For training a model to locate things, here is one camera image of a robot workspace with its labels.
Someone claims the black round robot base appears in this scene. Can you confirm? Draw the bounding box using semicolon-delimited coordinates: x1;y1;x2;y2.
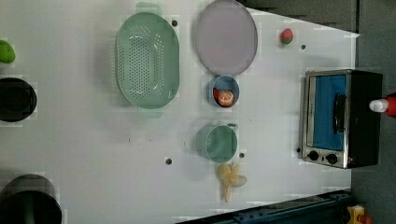
0;77;37;122

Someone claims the peeled toy banana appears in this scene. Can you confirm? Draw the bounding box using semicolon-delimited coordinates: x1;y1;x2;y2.
219;163;248;203

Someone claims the small blue bowl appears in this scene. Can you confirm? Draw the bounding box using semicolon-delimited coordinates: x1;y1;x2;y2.
206;76;240;108

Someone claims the toy strawberry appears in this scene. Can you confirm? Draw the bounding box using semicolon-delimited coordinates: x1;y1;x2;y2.
280;28;293;45

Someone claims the yellow red clamp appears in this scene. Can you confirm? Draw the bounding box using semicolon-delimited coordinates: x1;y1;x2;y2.
347;205;373;224

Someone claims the red ketchup bottle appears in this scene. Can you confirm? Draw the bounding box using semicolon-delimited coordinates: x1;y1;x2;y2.
369;94;396;118

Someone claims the toy orange half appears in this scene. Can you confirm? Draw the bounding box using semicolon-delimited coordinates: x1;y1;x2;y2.
218;91;233;107

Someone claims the green toy fruit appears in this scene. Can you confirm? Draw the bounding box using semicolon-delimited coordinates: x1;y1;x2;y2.
0;40;16;63

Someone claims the round lilac plate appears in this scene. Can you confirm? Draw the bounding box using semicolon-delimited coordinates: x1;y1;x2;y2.
194;0;258;76

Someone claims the green plastic colander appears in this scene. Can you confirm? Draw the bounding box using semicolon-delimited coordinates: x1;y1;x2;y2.
116;2;180;119

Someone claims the green mug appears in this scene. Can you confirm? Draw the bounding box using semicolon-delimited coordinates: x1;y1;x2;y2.
195;123;238;163

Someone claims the blue metal frame rail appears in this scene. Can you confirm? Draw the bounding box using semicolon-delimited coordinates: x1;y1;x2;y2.
178;190;357;224

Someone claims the black silver toaster oven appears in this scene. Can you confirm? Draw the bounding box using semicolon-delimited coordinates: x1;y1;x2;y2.
302;69;383;169

